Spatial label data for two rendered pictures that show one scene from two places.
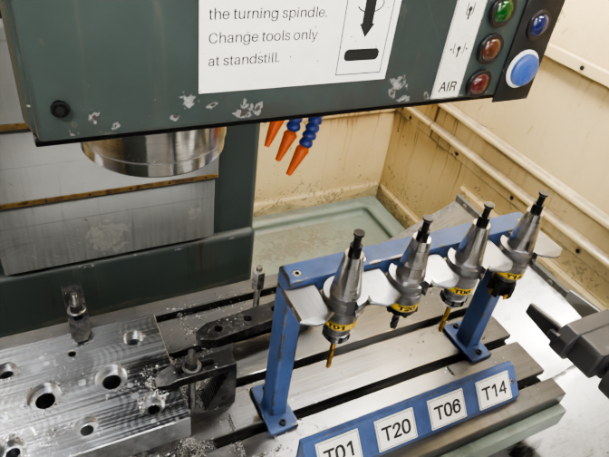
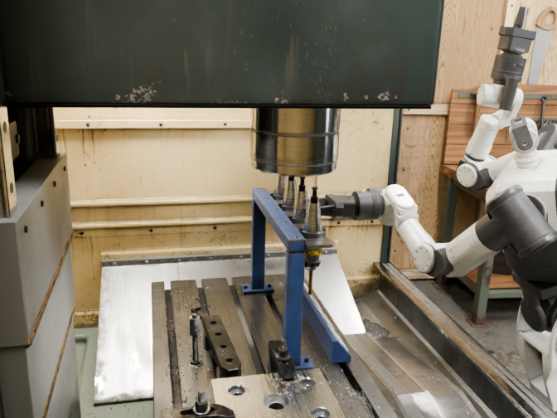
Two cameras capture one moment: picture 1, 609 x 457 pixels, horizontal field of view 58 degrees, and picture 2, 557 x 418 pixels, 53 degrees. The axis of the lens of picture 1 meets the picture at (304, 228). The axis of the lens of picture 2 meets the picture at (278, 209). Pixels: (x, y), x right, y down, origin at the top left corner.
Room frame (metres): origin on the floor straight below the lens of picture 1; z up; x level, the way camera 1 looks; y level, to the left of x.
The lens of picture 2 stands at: (0.25, 1.14, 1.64)
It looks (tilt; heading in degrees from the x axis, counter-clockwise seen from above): 16 degrees down; 288
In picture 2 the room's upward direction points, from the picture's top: 2 degrees clockwise
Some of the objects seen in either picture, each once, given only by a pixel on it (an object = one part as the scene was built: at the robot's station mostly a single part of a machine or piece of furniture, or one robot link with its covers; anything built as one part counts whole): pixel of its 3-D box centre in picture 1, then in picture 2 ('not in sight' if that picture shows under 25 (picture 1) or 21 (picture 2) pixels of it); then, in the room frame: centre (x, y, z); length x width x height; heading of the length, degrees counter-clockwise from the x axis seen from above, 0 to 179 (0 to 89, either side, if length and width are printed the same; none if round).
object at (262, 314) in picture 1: (260, 325); (220, 352); (0.74, 0.06, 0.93); 0.26 x 0.05 x 0.06; 126
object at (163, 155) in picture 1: (151, 92); (294, 134); (0.54, 0.18, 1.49); 0.16 x 0.16 x 0.12
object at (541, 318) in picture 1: (541, 322); (325, 211); (0.60, -0.37, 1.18); 0.06 x 0.02 x 0.03; 31
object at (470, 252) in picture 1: (475, 241); (291, 191); (0.67, -0.26, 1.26); 0.04 x 0.04 x 0.07
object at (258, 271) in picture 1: (256, 290); (195, 338); (0.80, 0.08, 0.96); 0.03 x 0.03 x 0.13
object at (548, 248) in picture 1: (541, 244); not in sight; (0.76, -0.40, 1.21); 0.07 x 0.05 x 0.01; 31
